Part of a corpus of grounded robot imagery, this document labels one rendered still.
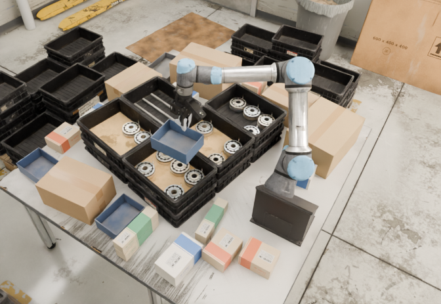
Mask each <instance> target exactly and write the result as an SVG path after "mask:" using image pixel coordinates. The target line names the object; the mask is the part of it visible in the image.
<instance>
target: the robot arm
mask: <svg viewBox="0 0 441 304"><path fill-rule="evenodd" d="M313 76H314V65H313V63H312V62H311V61H310V60H309V59H307V58H305V57H300V56H298V57H295V58H292V59H290V60H286V61H284V62H274V63H273V64H272V65H264V66H236V67H222V68H219V67H216V66H197V65H195V62H194V61H193V60H192V59H189V58H183V59H180V60H179V61H178V63H177V88H176V89H174V90H173V93H174V94H175V99H174V100H173V101H172V102H171V106H172V110H171V106H170V112H172V113H174V114H175V115H179V117H178V119H176V120H175V123H176V124H178V125H179V126H181V128H182V130H183V131H185V130H186V127H189V125H190V122H191V120H192V116H193V115H194V116H195V117H196V119H197V120H198V121H200V120H201V119H203V118H204V117H205V116H206V113H205V112H204V111H203V110H202V108H201V107H200V106H199V104H198V103H197V102H196V101H195V100H194V99H193V97H192V93H193V88H194V83H203V84H205V85H210V84H213V85H214V84H220V83H246V82H261V81H272V82H273V83H284V84H285V90H286V91H287V92H288V112H289V145H285V146H284V148H283V150H282V153H281V155H280V157H279V160H278V162H277V164H276V167H275V169H274V172H273V174H271V176H269V178H268V179H267V180H266V181H265V184H264V187H266V188H267V189H269V190H271V191H273V192H275V193H276V194H279V195H281V196H285V197H287V198H293V196H294V192H295V181H296V180H297V181H304V180H307V179H308V178H310V177H311V176H312V174H313V172H314V168H315V167H314V162H313V160H312V149H311V148H310V147H309V146H308V92H309V90H310V89H311V88H312V78H313ZM174 101H175V102H174Z"/></svg>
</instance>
